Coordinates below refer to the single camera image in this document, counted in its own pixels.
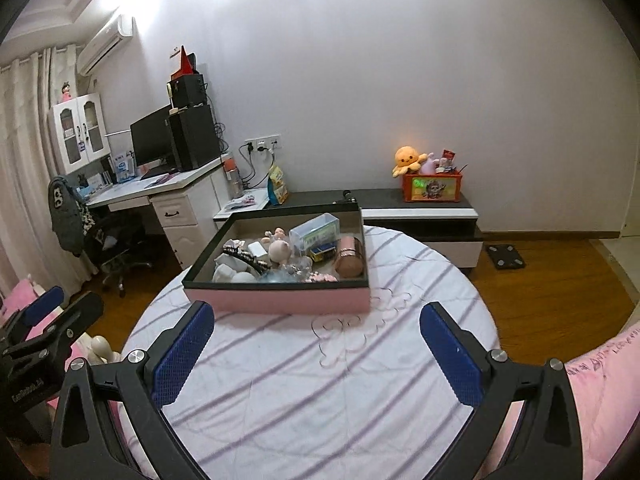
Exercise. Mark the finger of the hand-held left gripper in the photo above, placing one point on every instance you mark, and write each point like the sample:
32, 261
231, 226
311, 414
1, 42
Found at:
80, 315
45, 305

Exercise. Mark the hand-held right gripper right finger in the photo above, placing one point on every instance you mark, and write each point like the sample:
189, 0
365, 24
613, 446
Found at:
450, 355

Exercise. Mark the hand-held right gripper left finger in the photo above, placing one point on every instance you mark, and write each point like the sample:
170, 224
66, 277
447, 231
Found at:
185, 355

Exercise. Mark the white plush toy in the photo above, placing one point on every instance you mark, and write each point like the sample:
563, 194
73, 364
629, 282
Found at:
235, 276

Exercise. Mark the pink box with dark rim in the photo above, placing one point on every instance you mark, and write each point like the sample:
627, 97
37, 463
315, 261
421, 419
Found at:
275, 300

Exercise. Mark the rose gold cylinder case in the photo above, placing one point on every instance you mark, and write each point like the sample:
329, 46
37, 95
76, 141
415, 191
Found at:
348, 260

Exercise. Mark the pink pillow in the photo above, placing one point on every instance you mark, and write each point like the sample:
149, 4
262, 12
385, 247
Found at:
15, 297

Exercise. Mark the cream plush toy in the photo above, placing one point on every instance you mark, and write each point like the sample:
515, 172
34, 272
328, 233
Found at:
102, 347

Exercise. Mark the black office chair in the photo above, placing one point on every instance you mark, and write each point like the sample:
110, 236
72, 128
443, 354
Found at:
115, 240

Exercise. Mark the black and white tv cabinet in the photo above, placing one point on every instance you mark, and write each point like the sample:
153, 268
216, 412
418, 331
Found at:
450, 250

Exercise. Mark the black bathroom scale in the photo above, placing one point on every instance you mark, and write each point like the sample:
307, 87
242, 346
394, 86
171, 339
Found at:
506, 257

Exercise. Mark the white rectangular block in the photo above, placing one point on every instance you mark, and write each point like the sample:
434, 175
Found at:
257, 250

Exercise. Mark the pink pig plush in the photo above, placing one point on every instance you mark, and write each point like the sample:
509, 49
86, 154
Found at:
280, 250

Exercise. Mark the white desk with drawers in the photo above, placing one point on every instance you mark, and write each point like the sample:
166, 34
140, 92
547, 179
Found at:
175, 210

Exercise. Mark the pink flower hair accessory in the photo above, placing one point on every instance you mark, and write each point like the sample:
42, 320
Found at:
320, 276

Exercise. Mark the blue white boxes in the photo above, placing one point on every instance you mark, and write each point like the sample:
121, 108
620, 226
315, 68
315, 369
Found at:
124, 167

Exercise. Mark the pink printed quilt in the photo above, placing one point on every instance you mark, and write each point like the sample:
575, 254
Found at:
600, 400

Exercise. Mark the papers on cabinet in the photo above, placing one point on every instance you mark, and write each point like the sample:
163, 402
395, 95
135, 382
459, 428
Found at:
241, 202

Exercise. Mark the yellow blue toy bus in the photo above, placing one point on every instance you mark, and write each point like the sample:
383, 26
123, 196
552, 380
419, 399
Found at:
321, 252

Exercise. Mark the red printed storage box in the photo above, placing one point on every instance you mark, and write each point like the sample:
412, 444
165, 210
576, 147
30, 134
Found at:
432, 187

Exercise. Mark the white corner cabinet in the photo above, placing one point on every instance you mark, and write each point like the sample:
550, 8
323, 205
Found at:
261, 198

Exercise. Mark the white glass-door cabinet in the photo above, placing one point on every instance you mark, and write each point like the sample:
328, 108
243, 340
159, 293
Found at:
75, 130

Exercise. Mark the clear plastic storage box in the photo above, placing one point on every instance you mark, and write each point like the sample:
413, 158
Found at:
315, 230

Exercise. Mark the clear bottle orange cap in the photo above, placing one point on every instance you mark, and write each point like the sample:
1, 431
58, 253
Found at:
233, 177

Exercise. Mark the black handheld device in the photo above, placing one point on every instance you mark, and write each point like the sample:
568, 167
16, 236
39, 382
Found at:
344, 196

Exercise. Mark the purple plush toy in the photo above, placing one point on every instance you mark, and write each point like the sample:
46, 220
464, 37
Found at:
430, 165

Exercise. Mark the yellow blue snack bag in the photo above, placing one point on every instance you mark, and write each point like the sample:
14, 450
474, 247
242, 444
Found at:
278, 187

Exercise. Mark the black computer monitor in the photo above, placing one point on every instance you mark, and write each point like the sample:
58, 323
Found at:
150, 135

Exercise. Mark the orange octopus plush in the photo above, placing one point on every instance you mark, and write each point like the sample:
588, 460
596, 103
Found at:
406, 157

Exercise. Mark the small doll figure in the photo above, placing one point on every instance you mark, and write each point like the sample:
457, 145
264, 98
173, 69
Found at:
66, 92

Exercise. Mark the large black speaker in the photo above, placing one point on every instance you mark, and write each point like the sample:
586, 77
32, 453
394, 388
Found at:
195, 135

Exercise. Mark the small black speaker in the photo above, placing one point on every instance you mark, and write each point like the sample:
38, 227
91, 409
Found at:
189, 91

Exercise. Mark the white air conditioner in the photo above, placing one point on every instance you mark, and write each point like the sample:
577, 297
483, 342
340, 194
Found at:
105, 42

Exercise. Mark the red triangular ornament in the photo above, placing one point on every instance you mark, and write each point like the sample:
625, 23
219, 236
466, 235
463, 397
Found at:
185, 62

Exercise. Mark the white wall socket strip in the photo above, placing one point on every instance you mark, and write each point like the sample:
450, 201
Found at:
262, 143

